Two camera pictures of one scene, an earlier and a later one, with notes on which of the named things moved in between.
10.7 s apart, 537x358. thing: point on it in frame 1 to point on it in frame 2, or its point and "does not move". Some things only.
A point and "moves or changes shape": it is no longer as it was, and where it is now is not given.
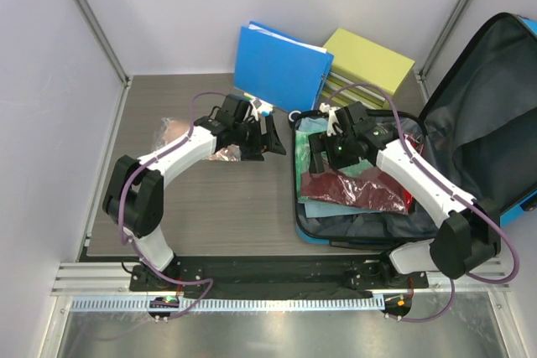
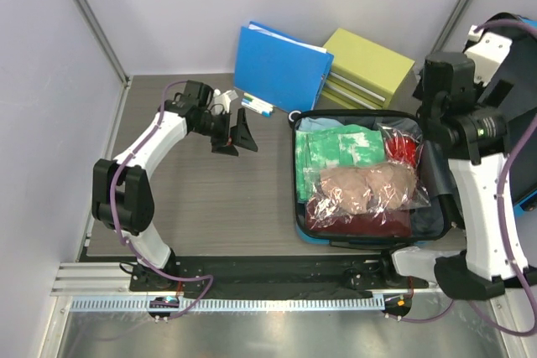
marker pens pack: (261, 106) does not move
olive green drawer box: (359, 66) does not move
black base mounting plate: (186, 277) does not move
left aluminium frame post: (91, 19) does not move
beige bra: (172, 129) moves or changes shape
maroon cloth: (372, 189) to (324, 219)
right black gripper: (320, 142) to (474, 85)
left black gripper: (248, 153) to (220, 144)
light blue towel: (308, 124) does not move
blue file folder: (279, 69) does not move
